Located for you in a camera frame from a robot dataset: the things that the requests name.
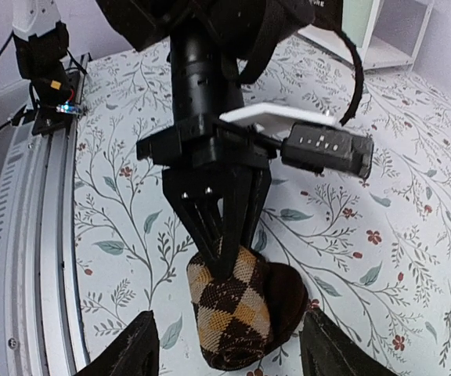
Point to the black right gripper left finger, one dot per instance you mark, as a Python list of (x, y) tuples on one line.
[(135, 351)]

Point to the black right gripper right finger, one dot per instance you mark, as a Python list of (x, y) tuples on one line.
[(327, 351)]

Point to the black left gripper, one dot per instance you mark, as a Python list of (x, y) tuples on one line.
[(193, 150)]

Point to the brown tan argyle sock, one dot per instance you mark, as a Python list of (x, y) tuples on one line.
[(247, 316)]

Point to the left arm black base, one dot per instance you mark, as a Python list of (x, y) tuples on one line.
[(54, 76)]

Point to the white shelf black top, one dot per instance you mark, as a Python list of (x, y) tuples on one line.
[(387, 34)]

